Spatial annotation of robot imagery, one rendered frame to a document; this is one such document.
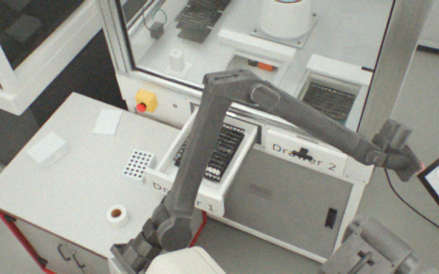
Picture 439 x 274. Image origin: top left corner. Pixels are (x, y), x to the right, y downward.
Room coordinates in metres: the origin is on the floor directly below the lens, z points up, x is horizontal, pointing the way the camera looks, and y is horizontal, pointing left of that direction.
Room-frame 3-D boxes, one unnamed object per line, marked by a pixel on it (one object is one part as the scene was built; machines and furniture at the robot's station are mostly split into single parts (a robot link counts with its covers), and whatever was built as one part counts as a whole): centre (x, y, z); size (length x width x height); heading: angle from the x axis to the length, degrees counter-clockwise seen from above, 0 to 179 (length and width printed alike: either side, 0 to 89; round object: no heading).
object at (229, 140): (1.07, 0.05, 0.87); 0.22 x 0.18 x 0.06; 152
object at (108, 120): (1.31, 0.46, 0.77); 0.13 x 0.09 x 0.02; 170
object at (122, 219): (0.87, 0.38, 0.78); 0.07 x 0.07 x 0.04
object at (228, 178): (1.08, 0.04, 0.86); 0.40 x 0.26 x 0.06; 152
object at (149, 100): (1.32, 0.29, 0.88); 0.07 x 0.05 x 0.07; 62
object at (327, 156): (1.03, -0.29, 0.87); 0.29 x 0.02 x 0.11; 62
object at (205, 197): (0.89, 0.14, 0.87); 0.29 x 0.02 x 0.11; 62
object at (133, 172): (1.07, 0.32, 0.78); 0.12 x 0.08 x 0.04; 160
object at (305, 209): (1.58, -0.28, 0.40); 1.03 x 0.95 x 0.80; 62
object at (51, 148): (1.17, 0.67, 0.79); 0.13 x 0.09 x 0.05; 138
